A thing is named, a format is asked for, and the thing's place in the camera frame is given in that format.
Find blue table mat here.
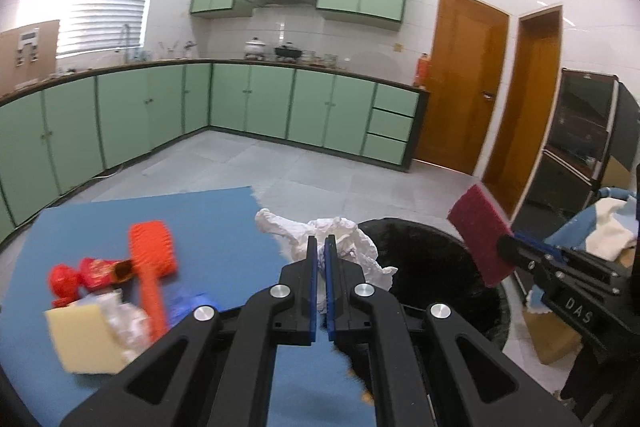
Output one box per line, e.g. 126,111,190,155
0,186,381,427

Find green lower kitchen cabinets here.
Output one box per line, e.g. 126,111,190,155
0,59,432,248

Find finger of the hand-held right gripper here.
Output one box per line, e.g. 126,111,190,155
496,235,546,278
512,231,568,255

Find blue and white cloth pile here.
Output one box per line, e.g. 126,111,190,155
544,187,639,269

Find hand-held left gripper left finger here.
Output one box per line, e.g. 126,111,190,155
59,234,321,427

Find bin with black bag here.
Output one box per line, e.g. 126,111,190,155
357,217,512,355

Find red paper cup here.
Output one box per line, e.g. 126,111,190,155
79,257,135,294

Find yellow sponge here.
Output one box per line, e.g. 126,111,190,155
45,304,126,375

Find red bottle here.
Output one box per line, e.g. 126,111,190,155
413,53,432,89

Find cardboard box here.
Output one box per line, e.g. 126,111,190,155
521,252,635,366

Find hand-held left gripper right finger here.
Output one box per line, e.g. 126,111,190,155
324,234,583,427

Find brown cardboard sheet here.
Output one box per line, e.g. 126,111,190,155
0,19,61,95

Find wooden door with frame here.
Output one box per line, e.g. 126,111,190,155
481,6,564,219

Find red crumpled wrapper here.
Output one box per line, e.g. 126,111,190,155
48,263,83,308

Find orange foam fruit net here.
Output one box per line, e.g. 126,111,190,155
127,220,180,342

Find black glass cabinet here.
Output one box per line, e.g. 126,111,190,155
509,68,640,244

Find blue plastic wrapper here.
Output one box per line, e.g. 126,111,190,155
167,292,217,329

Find maroon scouring pad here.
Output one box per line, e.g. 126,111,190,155
446,185,517,288

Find closed wooden door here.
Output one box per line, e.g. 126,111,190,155
414,0,511,176

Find clear plastic wrap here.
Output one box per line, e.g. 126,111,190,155
97,289,155,364

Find white tissue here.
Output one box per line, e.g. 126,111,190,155
255,208,398,314

